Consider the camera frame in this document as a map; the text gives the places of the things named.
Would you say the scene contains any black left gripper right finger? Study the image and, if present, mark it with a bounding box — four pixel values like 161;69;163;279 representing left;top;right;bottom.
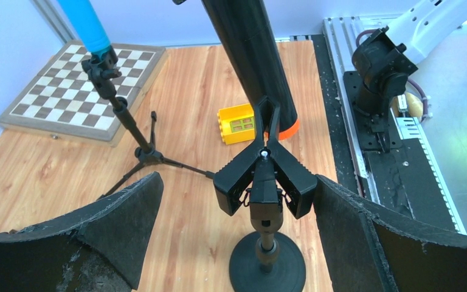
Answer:
314;175;467;291

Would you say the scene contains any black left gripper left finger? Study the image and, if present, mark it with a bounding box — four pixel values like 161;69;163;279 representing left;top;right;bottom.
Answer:
0;172;164;291

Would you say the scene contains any round base microphone stand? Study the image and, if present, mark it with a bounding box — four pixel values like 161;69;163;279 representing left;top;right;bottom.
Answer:
213;97;318;291

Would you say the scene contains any black tripod clip stand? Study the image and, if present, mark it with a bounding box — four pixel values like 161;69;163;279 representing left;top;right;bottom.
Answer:
81;46;215;199

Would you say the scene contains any blue toy microphone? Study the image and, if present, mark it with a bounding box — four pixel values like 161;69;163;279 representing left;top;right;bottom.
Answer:
58;0;111;55

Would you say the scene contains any black microphone orange ring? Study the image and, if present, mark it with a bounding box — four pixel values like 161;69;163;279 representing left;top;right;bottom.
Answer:
200;0;301;142

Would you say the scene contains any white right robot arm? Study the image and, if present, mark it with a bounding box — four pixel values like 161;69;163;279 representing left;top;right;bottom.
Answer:
351;1;467;153

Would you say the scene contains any wooden chessboard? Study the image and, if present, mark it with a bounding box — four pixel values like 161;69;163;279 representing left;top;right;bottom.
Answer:
0;40;167;147

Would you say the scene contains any yellow toy brick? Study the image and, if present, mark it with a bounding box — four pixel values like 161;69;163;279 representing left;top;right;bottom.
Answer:
217;103;255;145

